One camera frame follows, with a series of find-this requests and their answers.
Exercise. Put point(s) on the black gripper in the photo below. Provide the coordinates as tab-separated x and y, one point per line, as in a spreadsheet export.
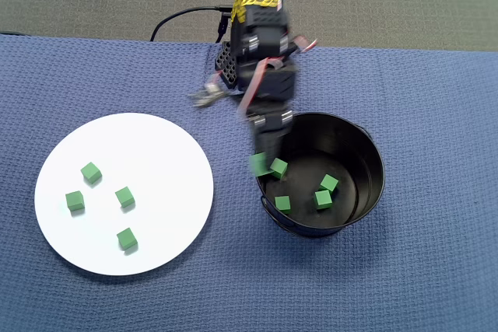
272	120

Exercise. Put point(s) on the green cube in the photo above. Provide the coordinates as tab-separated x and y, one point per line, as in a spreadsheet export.
127	238
260	165
329	183
279	168
91	172
125	196
323	199
74	200
283	203

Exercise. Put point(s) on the white round plate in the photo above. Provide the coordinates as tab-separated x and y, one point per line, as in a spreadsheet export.
163	153

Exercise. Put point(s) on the black round metal bucket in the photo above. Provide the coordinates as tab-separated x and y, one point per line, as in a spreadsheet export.
369	176

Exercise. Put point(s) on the blue woven tablecloth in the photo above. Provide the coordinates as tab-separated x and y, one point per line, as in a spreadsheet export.
350	289

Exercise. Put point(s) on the bare wrist camera circuit board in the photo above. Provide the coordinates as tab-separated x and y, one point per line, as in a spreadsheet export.
208	95

